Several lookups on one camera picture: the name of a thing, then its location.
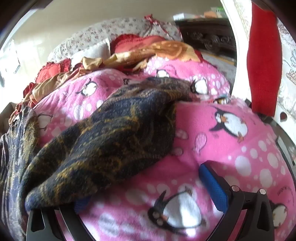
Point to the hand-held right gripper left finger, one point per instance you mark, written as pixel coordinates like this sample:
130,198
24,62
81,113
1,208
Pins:
81,204

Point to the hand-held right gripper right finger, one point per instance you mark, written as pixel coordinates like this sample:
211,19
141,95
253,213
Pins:
214,185

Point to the navy gold patterned garment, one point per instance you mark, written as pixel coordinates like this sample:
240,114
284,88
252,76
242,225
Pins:
111,129

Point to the pink penguin print blanket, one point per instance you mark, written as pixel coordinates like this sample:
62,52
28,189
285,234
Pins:
231,148

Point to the red ruffled cushion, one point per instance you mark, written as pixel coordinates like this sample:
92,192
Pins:
49,71

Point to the red knit sweater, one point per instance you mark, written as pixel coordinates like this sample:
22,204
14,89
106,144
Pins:
261,58

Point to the orange golden blanket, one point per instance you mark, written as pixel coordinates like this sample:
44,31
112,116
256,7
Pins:
171,49

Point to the dark wooden cabinet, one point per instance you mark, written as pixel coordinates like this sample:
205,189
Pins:
208,32

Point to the white pillow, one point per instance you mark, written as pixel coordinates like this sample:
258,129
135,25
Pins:
97,49

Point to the floral fabric headboard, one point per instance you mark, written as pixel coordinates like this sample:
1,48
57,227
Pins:
92,32

